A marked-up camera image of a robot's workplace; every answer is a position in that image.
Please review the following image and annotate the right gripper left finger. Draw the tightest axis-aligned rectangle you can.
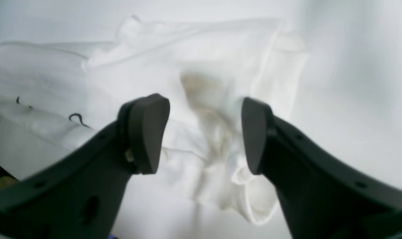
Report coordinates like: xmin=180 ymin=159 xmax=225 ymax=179
xmin=0 ymin=94 xmax=170 ymax=239

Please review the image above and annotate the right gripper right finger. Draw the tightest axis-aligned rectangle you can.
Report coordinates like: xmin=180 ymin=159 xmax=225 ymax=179
xmin=242 ymin=97 xmax=402 ymax=239

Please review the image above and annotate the white printed T-shirt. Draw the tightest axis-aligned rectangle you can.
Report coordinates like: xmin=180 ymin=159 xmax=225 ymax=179
xmin=0 ymin=17 xmax=309 ymax=225

